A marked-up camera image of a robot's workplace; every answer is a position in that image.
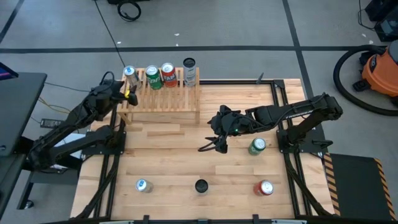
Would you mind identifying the black power adapter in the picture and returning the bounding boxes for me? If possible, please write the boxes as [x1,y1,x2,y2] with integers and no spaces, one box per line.
[40,118,63,129]

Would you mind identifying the orange Fanta can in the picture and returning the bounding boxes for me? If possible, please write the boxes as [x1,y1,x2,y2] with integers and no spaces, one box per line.
[160,62,178,88]

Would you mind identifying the tall silver Celsius can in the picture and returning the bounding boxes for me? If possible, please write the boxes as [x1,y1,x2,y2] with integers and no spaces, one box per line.
[194,179,210,195]
[182,57,197,88]

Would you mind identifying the laptop screen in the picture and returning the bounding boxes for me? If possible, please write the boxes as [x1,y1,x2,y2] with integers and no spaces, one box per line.
[0,61,19,81]

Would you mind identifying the wooden slatted shelf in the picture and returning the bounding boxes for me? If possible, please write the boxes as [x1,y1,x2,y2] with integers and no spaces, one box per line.
[116,67,201,125]

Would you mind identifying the black floor box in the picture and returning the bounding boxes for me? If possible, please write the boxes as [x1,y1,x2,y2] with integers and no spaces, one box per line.
[107,0,152,5]

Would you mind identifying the orange shop vacuum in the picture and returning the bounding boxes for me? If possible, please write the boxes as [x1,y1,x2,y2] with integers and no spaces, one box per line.
[333,44,398,117]
[353,40,398,106]

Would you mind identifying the long black floor cable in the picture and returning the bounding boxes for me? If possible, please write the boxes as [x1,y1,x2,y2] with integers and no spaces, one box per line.
[94,0,127,69]

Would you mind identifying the yellow floor cable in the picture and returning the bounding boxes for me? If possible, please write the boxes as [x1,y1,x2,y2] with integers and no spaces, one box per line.
[38,97,73,116]

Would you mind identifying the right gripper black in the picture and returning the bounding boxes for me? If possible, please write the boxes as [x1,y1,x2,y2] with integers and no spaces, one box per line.
[198,105,254,154]

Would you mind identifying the slim blue silver can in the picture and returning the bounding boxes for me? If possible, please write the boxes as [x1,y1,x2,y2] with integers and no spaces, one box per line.
[134,178,154,194]
[123,65,143,91]

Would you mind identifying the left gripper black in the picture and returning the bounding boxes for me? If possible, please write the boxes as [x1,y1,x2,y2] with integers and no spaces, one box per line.
[105,78,139,107]

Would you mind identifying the black equipment cases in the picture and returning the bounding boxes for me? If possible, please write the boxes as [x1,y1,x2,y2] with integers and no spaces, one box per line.
[365,0,398,43]

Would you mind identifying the red soda can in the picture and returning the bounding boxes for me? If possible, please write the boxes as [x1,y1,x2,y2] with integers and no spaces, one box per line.
[252,179,275,197]

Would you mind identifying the coiled black cable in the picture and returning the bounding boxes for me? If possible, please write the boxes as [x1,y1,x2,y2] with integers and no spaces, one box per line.
[117,1,142,23]

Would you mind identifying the black mat with hazard stripes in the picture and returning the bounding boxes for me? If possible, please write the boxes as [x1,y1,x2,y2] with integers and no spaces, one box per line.
[323,152,397,222]

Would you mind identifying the black desk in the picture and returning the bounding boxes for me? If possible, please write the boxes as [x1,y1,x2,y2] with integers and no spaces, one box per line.
[0,72,84,218]

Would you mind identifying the green Sprite can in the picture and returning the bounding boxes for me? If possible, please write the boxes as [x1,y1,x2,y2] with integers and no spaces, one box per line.
[248,137,267,156]
[145,64,164,91]

